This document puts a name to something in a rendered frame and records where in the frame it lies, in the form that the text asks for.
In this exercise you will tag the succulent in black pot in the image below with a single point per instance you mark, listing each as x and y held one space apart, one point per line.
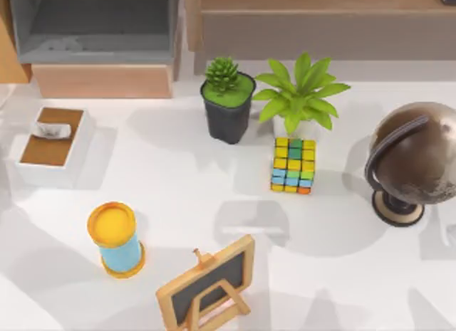
228 114

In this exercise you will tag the colourful puzzle cube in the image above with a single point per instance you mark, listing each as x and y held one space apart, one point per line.
293 165

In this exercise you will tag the leafy plant in white pot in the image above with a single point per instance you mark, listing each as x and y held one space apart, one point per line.
299 96

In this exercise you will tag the wooden framed blackboard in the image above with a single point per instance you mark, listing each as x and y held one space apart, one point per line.
210 284

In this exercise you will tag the yellow and blue cylinder can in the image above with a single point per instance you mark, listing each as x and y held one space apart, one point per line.
117 242

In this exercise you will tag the pale wooden drawer front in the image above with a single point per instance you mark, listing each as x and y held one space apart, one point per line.
101 80

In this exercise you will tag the wooden shelf unit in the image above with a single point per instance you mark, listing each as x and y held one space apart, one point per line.
320 25

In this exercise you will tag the white tissue box wooden top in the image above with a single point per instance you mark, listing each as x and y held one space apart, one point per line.
53 156

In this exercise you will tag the pulled-out drawer grey inside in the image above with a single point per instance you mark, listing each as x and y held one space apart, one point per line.
96 28

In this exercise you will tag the brown globe on stand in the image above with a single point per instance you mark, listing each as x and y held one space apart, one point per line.
417 163

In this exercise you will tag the wooden cupboard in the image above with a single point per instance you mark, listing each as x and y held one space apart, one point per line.
10 50

